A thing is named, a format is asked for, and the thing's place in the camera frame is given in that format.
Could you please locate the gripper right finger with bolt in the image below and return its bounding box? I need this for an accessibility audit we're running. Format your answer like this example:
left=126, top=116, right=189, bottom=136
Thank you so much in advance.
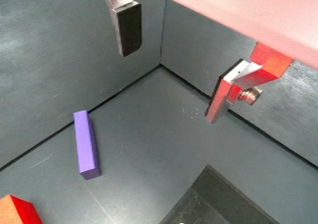
left=205, top=43, right=293, bottom=123

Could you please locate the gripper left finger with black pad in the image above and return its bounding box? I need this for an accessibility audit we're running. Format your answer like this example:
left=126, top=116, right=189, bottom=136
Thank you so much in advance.
left=106, top=0, right=142, bottom=57

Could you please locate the purple rectangular block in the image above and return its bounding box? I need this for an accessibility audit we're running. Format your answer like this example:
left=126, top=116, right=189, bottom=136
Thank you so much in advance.
left=74, top=111, right=101, bottom=180

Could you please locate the red peg board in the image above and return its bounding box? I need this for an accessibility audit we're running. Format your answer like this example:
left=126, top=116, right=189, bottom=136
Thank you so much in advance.
left=0, top=195, right=43, bottom=224

